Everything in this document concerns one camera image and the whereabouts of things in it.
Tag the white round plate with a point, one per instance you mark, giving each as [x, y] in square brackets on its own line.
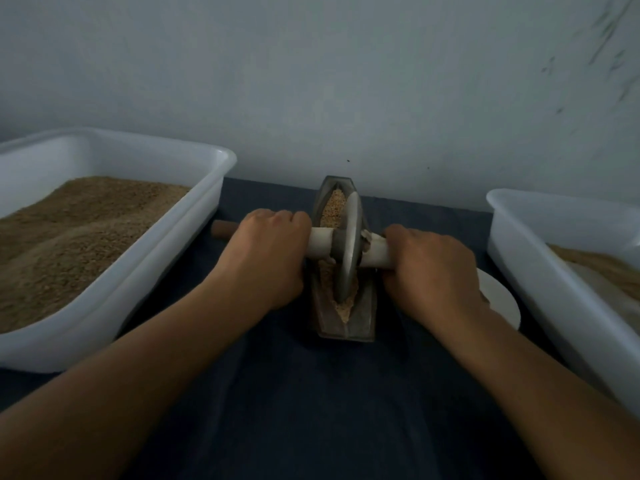
[500, 295]

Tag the dark blue table cloth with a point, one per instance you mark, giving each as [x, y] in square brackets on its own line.
[320, 425]

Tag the boat-shaped metal grinding trough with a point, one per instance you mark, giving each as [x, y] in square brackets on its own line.
[345, 327]

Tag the person's left forearm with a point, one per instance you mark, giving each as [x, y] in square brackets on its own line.
[105, 400]

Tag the person's right hand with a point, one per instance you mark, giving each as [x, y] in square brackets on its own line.
[432, 277]

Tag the person's left hand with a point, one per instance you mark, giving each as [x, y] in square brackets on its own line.
[262, 257]

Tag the person's right forearm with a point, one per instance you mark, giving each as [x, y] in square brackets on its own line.
[550, 400]

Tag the white plastic tub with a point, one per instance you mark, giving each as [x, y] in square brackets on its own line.
[560, 305]
[170, 245]

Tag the large brown grain heap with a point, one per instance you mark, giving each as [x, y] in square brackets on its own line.
[600, 265]
[65, 245]

